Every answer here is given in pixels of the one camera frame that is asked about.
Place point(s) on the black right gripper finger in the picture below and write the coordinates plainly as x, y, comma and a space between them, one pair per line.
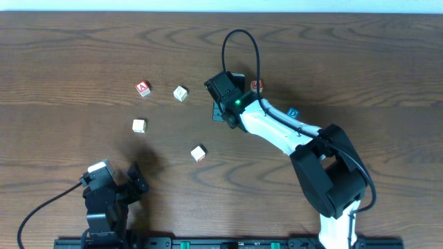
239, 80
217, 111

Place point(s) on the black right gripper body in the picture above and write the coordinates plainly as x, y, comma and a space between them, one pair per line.
217, 115

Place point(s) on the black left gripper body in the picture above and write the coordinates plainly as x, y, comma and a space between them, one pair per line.
124, 192

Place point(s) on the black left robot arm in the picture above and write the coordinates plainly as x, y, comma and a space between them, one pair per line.
107, 203

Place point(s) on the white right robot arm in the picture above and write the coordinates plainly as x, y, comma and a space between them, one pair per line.
329, 170

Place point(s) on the red letter E block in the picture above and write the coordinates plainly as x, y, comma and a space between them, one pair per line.
257, 85

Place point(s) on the white block with number three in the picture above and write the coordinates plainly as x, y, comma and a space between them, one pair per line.
180, 93

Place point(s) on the white block with cow picture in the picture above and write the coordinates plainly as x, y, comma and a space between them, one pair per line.
139, 126

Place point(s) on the white block near centre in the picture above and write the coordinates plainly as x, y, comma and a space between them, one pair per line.
198, 153

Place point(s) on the blue letter D block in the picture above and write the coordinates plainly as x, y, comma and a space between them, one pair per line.
293, 113

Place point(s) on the red letter A block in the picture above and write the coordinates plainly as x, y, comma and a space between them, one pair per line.
143, 88

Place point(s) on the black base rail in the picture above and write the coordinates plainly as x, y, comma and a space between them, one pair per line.
292, 243

